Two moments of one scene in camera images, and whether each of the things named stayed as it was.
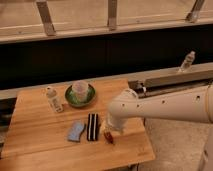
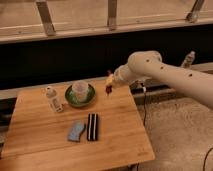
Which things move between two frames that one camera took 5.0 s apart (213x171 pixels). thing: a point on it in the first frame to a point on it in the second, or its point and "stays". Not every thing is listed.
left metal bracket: (46, 18) stays
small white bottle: (54, 100) stays
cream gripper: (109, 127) to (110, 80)
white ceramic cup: (80, 90) stays
